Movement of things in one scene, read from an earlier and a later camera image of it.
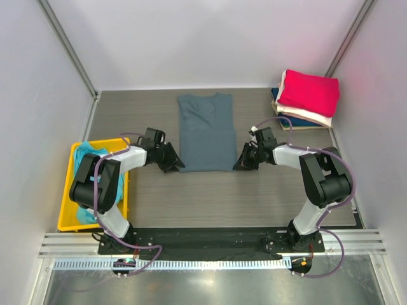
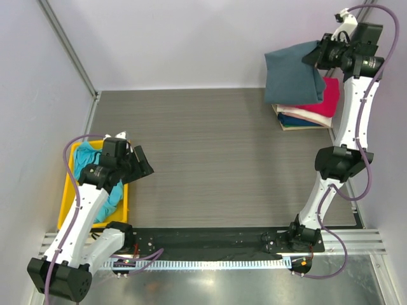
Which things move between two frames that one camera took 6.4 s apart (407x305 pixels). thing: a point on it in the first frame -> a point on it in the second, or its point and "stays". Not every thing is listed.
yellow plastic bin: (68, 218) stays
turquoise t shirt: (80, 152) stays
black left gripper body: (162, 155) -> (129, 167)
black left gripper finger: (172, 153) -> (144, 168)
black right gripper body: (259, 157) -> (332, 52)
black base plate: (211, 241) stays
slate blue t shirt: (207, 140) -> (290, 80)
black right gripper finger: (247, 155) -> (313, 56)
